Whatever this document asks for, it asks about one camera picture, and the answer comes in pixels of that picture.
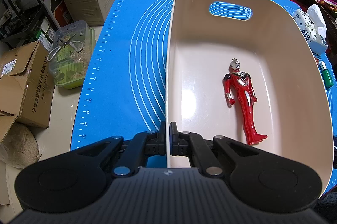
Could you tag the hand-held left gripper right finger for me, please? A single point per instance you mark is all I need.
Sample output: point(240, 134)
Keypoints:
point(172, 140)

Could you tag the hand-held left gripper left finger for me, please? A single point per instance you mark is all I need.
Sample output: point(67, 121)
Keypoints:
point(162, 140)

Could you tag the red action figure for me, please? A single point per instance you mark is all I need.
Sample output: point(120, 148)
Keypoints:
point(243, 97)

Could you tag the beige plastic basket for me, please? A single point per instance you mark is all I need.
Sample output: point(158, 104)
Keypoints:
point(210, 55)

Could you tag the blue silicone mat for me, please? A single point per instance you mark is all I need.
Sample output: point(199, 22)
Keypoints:
point(137, 29)

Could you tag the clear box with green base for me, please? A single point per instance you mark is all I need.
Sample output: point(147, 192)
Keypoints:
point(71, 71)

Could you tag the beige sack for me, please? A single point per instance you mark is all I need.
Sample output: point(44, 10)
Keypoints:
point(18, 145)

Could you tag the open brown cardboard box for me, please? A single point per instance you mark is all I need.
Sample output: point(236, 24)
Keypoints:
point(26, 87)

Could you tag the brown cardboard box flap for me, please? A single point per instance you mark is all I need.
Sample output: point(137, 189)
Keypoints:
point(6, 126)

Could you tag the green marker pen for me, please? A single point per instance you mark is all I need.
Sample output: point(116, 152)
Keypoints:
point(328, 79)

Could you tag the white and red carton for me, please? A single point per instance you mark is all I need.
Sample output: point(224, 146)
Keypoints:
point(59, 8)

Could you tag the white tissue pack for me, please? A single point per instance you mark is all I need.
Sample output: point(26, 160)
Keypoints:
point(310, 29)

